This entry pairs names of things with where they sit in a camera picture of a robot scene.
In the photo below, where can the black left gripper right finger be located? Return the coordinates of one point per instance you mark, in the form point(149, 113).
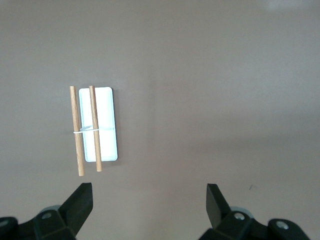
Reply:
point(220, 212)

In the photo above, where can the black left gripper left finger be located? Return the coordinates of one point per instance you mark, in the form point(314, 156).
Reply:
point(75, 212)

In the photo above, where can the wooden towel rack rod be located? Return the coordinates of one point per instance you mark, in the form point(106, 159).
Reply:
point(94, 115)
point(75, 112)

